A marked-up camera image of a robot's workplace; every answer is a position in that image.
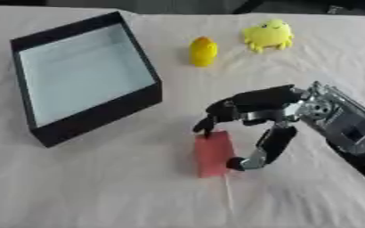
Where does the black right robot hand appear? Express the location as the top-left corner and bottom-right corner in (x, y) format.
(191, 84), (312, 172)

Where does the black box white inside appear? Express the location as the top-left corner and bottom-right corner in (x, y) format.
(9, 11), (164, 149)

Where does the yellow soft toy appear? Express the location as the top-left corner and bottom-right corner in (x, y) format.
(241, 19), (296, 55)

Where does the red rectangular block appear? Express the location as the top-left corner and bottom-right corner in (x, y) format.
(193, 129), (239, 179)

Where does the yellow toy fruit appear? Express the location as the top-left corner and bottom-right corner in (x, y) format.
(187, 36), (220, 68)

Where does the black tripod leg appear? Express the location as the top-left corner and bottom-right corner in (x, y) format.
(231, 0), (269, 15)

